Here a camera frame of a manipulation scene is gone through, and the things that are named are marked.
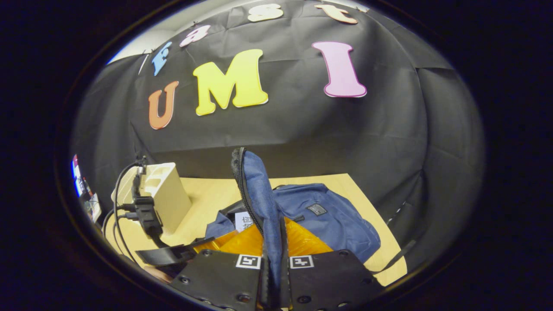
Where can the blue schoolbag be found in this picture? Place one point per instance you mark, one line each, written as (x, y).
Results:
(337, 220)

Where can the computer monitor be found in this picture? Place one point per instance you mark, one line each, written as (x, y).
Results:
(77, 177)

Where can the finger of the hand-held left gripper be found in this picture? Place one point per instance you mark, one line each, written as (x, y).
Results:
(207, 245)

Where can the white plastic bookshelf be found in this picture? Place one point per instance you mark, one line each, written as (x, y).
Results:
(173, 198)

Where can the black backdrop cloth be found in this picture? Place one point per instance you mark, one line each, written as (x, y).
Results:
(302, 129)

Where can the grey book with dark picture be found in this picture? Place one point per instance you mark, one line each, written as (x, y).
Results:
(243, 220)

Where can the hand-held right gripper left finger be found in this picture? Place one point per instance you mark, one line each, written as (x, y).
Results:
(220, 280)

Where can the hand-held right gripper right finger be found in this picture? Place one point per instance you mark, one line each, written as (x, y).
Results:
(324, 280)

